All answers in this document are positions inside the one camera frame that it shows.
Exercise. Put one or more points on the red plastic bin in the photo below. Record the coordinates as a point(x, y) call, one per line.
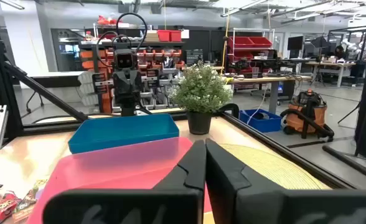
point(108, 168)

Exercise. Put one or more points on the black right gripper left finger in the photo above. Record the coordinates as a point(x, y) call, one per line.
point(170, 205)

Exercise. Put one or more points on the wooden workbench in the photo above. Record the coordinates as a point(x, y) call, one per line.
point(264, 80)

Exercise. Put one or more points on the red storage bins pair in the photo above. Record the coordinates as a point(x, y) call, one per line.
point(169, 35)

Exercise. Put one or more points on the potted plant black pot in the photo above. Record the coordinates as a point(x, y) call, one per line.
point(201, 90)

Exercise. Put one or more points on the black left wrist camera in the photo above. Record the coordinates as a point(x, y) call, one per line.
point(124, 60)

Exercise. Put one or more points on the blue plastic bin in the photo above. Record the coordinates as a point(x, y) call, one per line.
point(124, 130)

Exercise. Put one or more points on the blue floor crate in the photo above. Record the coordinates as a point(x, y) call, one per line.
point(264, 124)

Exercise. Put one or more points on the shelf with orange parts bins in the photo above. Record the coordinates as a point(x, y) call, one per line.
point(158, 62)

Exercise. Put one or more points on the orange shop vacuum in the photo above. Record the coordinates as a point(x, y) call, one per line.
point(307, 115)

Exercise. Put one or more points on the round woven yellow placemat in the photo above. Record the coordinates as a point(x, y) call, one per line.
point(270, 168)

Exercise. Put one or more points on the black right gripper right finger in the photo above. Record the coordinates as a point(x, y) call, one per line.
point(264, 205)

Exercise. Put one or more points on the black computer monitor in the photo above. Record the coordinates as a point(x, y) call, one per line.
point(295, 43)

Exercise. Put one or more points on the person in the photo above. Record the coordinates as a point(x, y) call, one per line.
point(340, 52)

